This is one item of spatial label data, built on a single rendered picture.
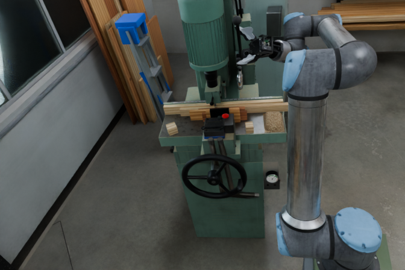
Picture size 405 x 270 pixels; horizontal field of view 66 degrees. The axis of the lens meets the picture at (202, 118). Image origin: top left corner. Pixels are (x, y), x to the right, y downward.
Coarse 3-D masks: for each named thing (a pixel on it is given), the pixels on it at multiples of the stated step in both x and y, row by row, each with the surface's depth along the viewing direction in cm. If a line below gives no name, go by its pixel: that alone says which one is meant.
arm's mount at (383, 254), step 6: (384, 234) 127; (384, 240) 126; (384, 246) 124; (378, 252) 123; (384, 252) 122; (378, 258) 121; (384, 258) 121; (318, 264) 122; (378, 264) 119; (384, 264) 119; (390, 264) 119
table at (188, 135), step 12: (168, 120) 160; (180, 120) 159; (252, 120) 151; (180, 132) 152; (192, 132) 150; (240, 132) 146; (264, 132) 143; (168, 144) 153; (180, 144) 152; (192, 144) 151; (228, 156) 141
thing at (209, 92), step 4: (220, 76) 154; (220, 80) 151; (220, 84) 149; (208, 88) 147; (212, 88) 147; (216, 88) 146; (220, 88) 149; (204, 92) 146; (208, 92) 145; (212, 92) 145; (216, 92) 145; (220, 92) 146; (208, 96) 147; (212, 96) 146; (216, 96) 146; (220, 96) 147; (208, 100) 148; (216, 100) 147; (220, 100) 147
